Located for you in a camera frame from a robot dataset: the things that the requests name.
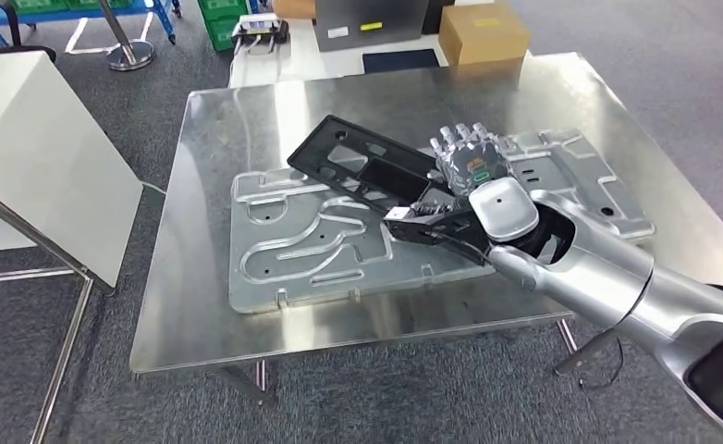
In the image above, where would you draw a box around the long black plastic part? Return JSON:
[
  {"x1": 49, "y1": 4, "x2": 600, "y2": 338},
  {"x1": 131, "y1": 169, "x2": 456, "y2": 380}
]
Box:
[{"x1": 287, "y1": 114, "x2": 460, "y2": 216}]

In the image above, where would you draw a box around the stainless steel workbench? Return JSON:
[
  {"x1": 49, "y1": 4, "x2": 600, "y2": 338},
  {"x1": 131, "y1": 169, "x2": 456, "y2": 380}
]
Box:
[
  {"x1": 129, "y1": 52, "x2": 723, "y2": 409},
  {"x1": 0, "y1": 146, "x2": 116, "y2": 444}
]

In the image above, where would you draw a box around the stamped silver metal plate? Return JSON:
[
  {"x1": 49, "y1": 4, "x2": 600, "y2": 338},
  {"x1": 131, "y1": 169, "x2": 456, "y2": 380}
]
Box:
[{"x1": 227, "y1": 127, "x2": 656, "y2": 315}]

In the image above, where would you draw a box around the dark blue mat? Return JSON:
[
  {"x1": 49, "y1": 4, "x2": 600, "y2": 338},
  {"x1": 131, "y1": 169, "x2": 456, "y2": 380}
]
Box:
[{"x1": 361, "y1": 48, "x2": 442, "y2": 75}]

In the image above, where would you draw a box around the white table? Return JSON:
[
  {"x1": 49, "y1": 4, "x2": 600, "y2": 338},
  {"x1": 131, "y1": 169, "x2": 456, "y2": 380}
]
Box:
[{"x1": 228, "y1": 17, "x2": 458, "y2": 89}]

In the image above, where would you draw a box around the grey metal case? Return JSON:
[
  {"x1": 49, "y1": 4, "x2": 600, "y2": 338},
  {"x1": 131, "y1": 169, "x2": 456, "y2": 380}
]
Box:
[{"x1": 313, "y1": 0, "x2": 431, "y2": 54}]

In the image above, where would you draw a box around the white and black charger device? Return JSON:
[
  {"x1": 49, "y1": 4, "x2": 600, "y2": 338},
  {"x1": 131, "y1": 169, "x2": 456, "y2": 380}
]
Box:
[{"x1": 231, "y1": 13, "x2": 290, "y2": 49}]

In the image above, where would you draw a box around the small brown cardboard box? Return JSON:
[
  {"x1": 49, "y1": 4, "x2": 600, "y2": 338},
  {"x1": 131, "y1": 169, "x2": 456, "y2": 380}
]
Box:
[{"x1": 272, "y1": 0, "x2": 317, "y2": 20}]

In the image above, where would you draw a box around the green plastic crate stack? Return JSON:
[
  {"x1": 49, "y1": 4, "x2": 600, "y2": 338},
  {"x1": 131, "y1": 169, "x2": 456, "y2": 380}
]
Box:
[{"x1": 197, "y1": 0, "x2": 251, "y2": 54}]

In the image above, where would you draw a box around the white board panel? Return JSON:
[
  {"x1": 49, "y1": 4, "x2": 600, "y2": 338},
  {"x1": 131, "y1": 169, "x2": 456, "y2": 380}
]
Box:
[{"x1": 0, "y1": 50, "x2": 145, "y2": 290}]

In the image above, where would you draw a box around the green plastic bin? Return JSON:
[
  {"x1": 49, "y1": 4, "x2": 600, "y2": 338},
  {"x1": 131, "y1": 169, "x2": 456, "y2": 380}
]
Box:
[{"x1": 8, "y1": 0, "x2": 133, "y2": 15}]

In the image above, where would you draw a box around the black chair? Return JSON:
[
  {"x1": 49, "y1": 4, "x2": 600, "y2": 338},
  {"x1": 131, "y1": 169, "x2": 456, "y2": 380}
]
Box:
[{"x1": 0, "y1": 1, "x2": 57, "y2": 96}]

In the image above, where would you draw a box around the black right camera bracket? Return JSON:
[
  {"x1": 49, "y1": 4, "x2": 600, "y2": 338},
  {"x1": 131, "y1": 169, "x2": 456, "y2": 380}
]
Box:
[{"x1": 384, "y1": 199, "x2": 493, "y2": 266}]

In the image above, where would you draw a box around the thin black floor cable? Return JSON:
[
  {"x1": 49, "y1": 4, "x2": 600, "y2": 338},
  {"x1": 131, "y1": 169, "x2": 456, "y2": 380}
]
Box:
[{"x1": 578, "y1": 337, "x2": 625, "y2": 392}]

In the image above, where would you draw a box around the chrome stanchion post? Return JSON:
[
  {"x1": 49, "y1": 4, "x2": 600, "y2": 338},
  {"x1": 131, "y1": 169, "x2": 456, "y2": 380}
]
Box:
[{"x1": 94, "y1": 0, "x2": 155, "y2": 72}]

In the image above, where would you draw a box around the blue metal trolley frame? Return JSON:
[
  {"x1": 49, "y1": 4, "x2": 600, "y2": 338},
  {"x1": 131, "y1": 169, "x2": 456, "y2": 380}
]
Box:
[{"x1": 0, "y1": 0, "x2": 180, "y2": 47}]

